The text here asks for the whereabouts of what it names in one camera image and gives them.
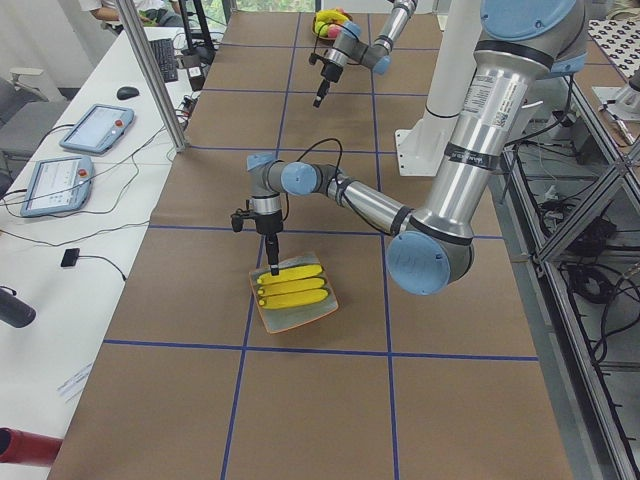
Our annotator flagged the black computer mouse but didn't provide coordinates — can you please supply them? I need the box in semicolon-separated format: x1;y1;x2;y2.
116;86;140;100

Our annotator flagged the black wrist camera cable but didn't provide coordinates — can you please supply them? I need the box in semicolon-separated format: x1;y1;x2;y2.
282;137;346;221

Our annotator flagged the black keyboard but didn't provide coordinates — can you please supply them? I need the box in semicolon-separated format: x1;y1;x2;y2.
149;38;178;83

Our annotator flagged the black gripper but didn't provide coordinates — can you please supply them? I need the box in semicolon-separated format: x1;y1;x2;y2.
313;59;342;108
255;212;282;276

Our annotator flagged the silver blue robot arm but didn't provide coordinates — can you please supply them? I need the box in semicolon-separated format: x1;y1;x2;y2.
309;1;418;108
231;1;588;295

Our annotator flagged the upper blue teach pendant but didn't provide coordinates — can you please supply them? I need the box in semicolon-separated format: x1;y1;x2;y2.
59;104;135;155

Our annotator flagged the brown paper table mat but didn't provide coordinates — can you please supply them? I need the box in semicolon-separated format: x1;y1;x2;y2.
51;13;572;479

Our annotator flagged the lower blue teach pendant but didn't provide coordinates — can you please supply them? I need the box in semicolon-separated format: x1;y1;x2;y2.
20;155;94;218

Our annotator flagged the large yellow banana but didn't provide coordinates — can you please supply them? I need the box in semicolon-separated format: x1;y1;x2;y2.
258;288;329;310

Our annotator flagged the dark grey cylinder object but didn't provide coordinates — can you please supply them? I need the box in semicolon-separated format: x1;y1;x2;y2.
0;286;36;328

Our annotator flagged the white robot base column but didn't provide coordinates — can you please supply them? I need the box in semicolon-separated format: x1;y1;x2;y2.
395;0;481;177

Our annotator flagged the small black box device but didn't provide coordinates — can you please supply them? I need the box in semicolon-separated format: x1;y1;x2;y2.
60;248;80;268

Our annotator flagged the brown wicker basket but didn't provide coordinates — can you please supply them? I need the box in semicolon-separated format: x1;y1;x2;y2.
312;17;349;40

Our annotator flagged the blue teach pendant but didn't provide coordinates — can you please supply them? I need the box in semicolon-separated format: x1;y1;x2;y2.
20;155;94;218
59;104;135;155

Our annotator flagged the square grey orange-rimmed plate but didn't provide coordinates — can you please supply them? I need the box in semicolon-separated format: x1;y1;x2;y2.
249;252;339;334

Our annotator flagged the red cylinder object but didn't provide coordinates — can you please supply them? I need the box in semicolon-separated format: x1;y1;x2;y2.
1;427;63;467

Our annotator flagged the aluminium frame post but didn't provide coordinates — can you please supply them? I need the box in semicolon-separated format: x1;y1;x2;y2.
115;0;187;153

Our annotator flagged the aluminium frame rack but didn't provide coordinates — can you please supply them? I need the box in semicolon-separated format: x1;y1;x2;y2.
492;46;639;479

